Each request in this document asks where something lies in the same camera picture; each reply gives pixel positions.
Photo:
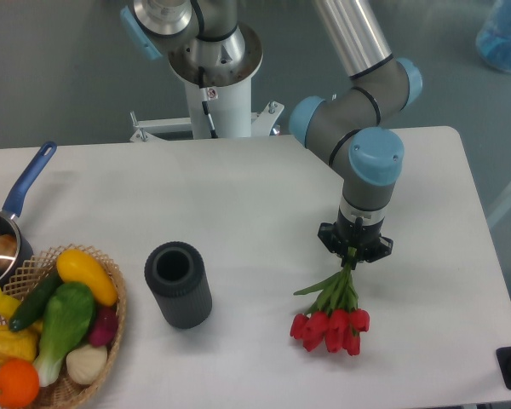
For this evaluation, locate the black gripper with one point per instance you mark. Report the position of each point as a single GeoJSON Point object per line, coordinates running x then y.
{"type": "Point", "coordinates": [338, 237]}

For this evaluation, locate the red tulip bouquet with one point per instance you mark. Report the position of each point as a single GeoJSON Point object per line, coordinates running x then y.
{"type": "Point", "coordinates": [334, 319]}

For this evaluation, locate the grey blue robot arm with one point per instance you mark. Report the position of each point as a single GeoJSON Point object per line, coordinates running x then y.
{"type": "Point", "coordinates": [344, 133]}

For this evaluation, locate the dark grey ribbed vase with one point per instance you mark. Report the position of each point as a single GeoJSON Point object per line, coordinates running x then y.
{"type": "Point", "coordinates": [176, 276]}

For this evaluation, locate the blue plastic bag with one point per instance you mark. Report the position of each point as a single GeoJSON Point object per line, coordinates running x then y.
{"type": "Point", "coordinates": [493, 41]}

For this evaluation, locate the purple red radish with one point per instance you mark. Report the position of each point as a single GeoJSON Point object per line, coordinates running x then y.
{"type": "Point", "coordinates": [104, 328]}

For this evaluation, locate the yellow squash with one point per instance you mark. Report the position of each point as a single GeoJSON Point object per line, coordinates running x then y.
{"type": "Point", "coordinates": [74, 265]}

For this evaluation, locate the green bok choy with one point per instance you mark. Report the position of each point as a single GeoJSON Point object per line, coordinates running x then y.
{"type": "Point", "coordinates": [66, 320]}

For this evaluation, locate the white garlic bulb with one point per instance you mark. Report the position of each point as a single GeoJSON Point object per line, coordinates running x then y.
{"type": "Point", "coordinates": [85, 364]}

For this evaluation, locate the woven wicker basket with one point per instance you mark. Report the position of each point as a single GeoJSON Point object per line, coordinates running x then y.
{"type": "Point", "coordinates": [65, 393]}

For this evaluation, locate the green cucumber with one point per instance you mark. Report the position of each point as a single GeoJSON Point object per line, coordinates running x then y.
{"type": "Point", "coordinates": [32, 307]}

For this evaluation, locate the yellow banana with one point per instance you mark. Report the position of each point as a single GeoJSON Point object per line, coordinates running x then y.
{"type": "Point", "coordinates": [8, 305]}

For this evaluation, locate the orange fruit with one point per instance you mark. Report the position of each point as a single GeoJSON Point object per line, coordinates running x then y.
{"type": "Point", "coordinates": [19, 384]}

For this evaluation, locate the yellow pumpkin gourd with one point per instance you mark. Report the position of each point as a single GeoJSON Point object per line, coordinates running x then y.
{"type": "Point", "coordinates": [20, 345]}

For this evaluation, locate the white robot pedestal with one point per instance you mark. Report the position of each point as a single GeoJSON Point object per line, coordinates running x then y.
{"type": "Point", "coordinates": [217, 78]}

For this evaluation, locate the blue handled saucepan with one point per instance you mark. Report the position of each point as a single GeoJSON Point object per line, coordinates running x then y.
{"type": "Point", "coordinates": [13, 205]}

